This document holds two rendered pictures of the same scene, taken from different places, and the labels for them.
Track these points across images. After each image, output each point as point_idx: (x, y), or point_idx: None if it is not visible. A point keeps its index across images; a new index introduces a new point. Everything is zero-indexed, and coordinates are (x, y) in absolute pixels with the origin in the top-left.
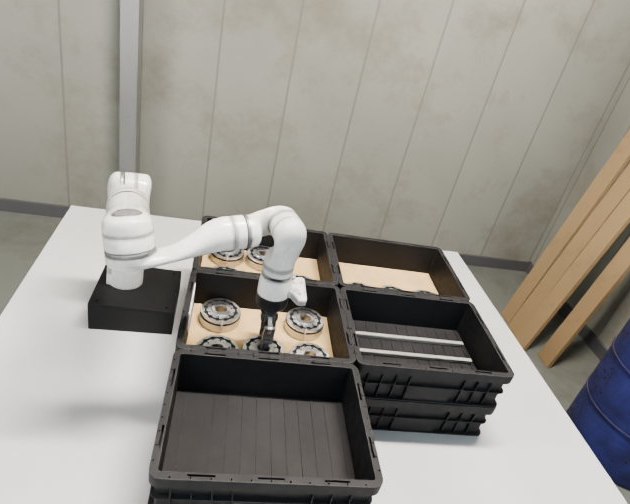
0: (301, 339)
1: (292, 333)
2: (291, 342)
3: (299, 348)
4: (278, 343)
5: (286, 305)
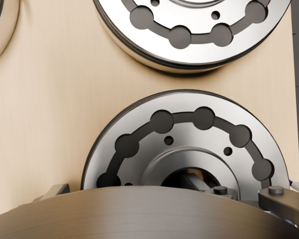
0: (17, 3)
1: None
2: (44, 53)
3: (138, 11)
4: (132, 124)
5: (266, 219)
